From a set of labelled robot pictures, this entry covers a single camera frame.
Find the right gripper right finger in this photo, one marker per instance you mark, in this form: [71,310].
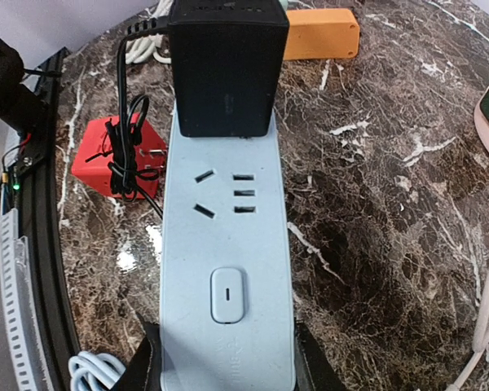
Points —
[313,371]

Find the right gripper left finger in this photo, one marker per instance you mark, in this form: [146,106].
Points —
[144,370]

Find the light blue power strip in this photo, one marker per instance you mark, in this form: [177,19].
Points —
[226,297]

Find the black plug adapter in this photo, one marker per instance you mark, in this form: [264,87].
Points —
[226,58]

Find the green plug adapter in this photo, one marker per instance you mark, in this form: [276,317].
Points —
[284,4]

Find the pink round socket base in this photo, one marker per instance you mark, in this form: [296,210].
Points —
[481,125]

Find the orange power strip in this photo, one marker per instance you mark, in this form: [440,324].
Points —
[330,33]

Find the white slotted cable duct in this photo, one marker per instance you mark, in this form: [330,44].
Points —
[23,336]

